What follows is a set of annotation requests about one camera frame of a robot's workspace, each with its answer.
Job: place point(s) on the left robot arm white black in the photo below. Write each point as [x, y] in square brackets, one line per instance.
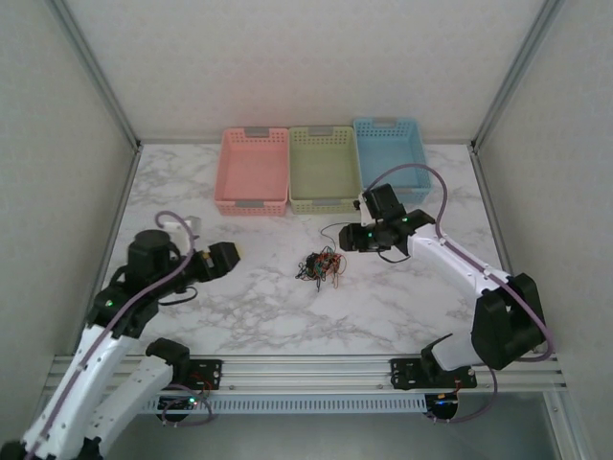
[81, 369]

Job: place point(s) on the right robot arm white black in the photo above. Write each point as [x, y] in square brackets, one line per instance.
[450, 254]

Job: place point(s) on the blue plastic basket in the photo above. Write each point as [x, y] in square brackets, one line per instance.
[390, 148]

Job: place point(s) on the green plastic basket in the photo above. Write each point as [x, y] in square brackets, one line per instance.
[323, 167]

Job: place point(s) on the pink plastic basket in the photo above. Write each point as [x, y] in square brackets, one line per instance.
[251, 167]

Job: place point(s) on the black mounting plate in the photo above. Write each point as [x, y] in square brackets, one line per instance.
[211, 371]
[407, 374]

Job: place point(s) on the black control board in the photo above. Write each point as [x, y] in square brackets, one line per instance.
[445, 407]
[179, 407]

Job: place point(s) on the aluminium table edge rail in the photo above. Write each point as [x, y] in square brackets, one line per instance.
[127, 201]
[488, 206]

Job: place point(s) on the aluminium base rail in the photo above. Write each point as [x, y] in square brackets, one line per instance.
[306, 371]

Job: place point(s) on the aluminium frame post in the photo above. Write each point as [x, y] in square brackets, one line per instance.
[96, 72]
[519, 72]

